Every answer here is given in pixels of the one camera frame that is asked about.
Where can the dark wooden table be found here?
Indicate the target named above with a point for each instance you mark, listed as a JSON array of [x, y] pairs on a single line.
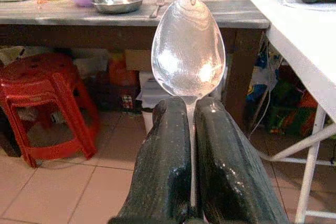
[[78, 22]]

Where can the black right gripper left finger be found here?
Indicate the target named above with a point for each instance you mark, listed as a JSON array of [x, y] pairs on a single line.
[[162, 161]]

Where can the silver metal spoon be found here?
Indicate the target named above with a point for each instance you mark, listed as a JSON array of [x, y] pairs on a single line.
[[188, 48]]

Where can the colourful green bag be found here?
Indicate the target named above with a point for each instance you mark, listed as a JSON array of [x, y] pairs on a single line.
[[291, 111]]

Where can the steel metal bowl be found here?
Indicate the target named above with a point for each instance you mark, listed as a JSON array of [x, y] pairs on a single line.
[[118, 2]]

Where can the silver metal fork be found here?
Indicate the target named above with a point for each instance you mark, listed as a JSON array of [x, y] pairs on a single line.
[[157, 7]]

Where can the white folding table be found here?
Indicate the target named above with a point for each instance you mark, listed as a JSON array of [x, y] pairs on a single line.
[[302, 40]]

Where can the cardboard box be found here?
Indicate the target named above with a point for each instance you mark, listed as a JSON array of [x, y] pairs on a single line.
[[137, 60]]

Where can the red plastic stool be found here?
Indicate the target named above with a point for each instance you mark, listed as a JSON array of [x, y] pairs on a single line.
[[47, 95]]

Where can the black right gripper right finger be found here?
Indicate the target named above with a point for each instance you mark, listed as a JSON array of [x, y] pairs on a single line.
[[231, 166]]

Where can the orange bag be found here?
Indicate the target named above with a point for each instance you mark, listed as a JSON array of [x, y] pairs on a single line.
[[122, 70]]

